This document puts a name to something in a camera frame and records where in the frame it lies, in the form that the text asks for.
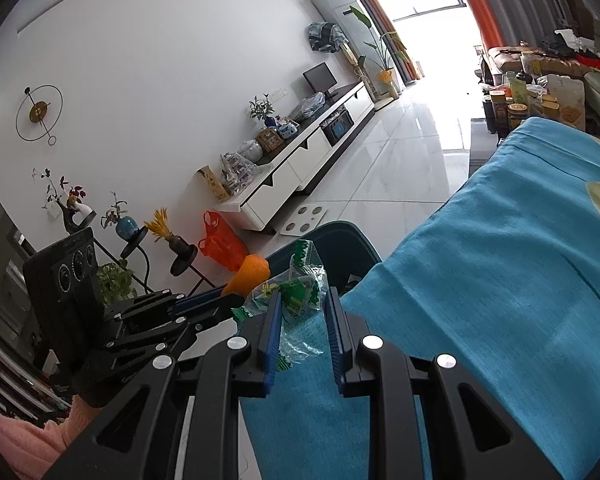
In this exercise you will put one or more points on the blue white porcelain jar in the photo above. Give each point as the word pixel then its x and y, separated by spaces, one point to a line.
pixel 289 129

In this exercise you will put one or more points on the bonsai plant in blue vase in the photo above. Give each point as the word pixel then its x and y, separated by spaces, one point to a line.
pixel 262 110

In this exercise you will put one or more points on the white board with holes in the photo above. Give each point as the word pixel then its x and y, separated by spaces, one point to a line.
pixel 302 220

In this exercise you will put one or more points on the black metal plant stand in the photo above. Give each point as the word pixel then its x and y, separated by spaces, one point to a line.
pixel 185 262

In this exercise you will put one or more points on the clear green printed wrapper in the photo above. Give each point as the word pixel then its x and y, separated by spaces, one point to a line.
pixel 300 295

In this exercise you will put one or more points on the dark brown cardboard box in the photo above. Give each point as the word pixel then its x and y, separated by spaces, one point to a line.
pixel 580 15

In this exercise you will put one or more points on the blue flower printed blanket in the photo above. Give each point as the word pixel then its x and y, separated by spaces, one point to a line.
pixel 480 285

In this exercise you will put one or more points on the orange peel piece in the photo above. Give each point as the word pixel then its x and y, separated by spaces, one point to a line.
pixel 250 275

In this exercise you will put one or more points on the pile of clothes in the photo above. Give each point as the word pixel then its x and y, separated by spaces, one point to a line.
pixel 580 50

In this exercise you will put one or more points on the wooden photo frame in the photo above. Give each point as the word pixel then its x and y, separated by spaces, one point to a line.
pixel 269 141

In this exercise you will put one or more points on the white standing air conditioner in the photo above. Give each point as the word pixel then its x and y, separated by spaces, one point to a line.
pixel 340 10

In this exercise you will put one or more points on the tall plant in yellow pot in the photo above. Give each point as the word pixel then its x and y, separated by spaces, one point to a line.
pixel 389 82

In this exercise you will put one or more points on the orange plastic bag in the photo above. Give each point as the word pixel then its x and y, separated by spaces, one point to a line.
pixel 225 242

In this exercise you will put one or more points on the dark teal trash bin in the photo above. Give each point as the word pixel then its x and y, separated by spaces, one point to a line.
pixel 340 245

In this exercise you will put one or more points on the fan with cloth cover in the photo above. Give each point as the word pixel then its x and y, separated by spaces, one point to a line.
pixel 327 37

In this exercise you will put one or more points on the glass ship ornament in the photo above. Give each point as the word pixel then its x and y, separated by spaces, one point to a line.
pixel 239 175

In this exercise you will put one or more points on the white and black TV cabinet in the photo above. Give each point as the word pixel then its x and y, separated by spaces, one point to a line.
pixel 310 150

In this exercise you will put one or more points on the blue vase with plant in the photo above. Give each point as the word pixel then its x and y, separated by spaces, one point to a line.
pixel 126 227

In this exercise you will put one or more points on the clear plastic bag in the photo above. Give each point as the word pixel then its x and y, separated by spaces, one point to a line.
pixel 312 106

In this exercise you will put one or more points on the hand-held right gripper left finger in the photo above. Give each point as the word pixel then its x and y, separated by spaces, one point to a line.
pixel 271 350

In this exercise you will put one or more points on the white wall socket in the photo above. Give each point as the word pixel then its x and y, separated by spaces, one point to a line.
pixel 282 93

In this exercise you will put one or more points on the beige paper bag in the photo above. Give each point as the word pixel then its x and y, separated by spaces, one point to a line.
pixel 567 100

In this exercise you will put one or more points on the person's left forearm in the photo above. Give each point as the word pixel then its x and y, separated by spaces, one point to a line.
pixel 25 440

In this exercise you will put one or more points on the dark shelf unit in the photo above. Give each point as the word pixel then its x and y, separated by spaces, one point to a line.
pixel 10 360

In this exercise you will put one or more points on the black monitor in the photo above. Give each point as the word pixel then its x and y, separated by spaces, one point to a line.
pixel 320 77

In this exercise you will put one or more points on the yellow cardboard box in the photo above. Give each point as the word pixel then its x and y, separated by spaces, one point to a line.
pixel 214 185

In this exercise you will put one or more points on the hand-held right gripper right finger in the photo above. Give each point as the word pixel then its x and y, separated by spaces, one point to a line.
pixel 336 345

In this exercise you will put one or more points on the dark vase with yellow wheat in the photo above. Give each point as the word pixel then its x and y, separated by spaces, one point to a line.
pixel 177 245

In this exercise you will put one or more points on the round gold wall clock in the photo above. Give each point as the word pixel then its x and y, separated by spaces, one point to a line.
pixel 39 110

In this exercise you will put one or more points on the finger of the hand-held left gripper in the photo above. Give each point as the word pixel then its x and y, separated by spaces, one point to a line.
pixel 200 300
pixel 215 319

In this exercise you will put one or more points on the white vase with flowers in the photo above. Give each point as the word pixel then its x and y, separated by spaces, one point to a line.
pixel 77 212

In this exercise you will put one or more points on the white ceramic jar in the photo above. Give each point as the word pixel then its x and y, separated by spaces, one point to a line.
pixel 250 151

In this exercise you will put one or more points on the grey rug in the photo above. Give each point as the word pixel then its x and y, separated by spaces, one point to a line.
pixel 485 150

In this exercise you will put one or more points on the green leafy plant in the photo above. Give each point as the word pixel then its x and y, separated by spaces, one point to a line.
pixel 115 282

